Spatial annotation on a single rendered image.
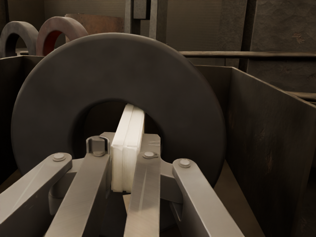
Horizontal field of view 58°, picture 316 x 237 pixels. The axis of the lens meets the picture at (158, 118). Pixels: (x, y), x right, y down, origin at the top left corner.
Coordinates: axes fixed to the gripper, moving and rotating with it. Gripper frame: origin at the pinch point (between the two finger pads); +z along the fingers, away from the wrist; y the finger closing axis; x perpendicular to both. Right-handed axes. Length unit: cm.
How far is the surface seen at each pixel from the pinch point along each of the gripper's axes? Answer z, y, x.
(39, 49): 55, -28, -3
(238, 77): 14.7, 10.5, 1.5
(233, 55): 33.0, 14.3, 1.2
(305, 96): 18.4, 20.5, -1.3
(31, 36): 58, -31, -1
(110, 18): 264, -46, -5
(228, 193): 6.5, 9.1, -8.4
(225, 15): 297, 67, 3
